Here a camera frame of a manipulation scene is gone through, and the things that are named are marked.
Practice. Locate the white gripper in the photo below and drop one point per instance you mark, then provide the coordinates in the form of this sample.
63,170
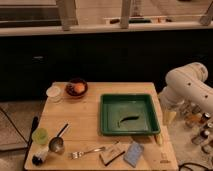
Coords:
170,102

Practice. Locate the green plastic tray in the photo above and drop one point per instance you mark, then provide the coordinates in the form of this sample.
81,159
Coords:
114,107

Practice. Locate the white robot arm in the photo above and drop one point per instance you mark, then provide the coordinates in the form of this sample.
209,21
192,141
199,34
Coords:
186,83

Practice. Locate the yellow corn piece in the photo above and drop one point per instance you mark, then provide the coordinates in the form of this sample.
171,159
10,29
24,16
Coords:
159,139

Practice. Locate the spice jars rack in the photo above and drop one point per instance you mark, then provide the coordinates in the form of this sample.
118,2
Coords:
194,118

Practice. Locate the blue sponge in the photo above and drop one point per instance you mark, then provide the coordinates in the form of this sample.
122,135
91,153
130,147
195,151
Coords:
133,154

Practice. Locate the small wooden block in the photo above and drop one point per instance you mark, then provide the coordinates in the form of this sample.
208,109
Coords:
112,153

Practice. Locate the orange fruit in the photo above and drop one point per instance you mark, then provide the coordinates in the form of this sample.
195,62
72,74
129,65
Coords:
79,87

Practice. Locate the dark red bowl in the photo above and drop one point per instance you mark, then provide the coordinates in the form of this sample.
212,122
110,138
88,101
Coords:
70,87

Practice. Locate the metal fork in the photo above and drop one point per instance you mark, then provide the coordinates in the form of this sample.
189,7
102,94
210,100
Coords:
78,154

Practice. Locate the metal measuring cup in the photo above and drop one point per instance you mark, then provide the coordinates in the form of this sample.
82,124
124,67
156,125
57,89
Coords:
56,144

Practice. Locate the white plastic cup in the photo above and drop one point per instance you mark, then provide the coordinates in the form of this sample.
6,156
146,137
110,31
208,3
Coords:
54,93

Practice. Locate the green plastic cup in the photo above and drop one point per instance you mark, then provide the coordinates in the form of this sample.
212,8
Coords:
40,136

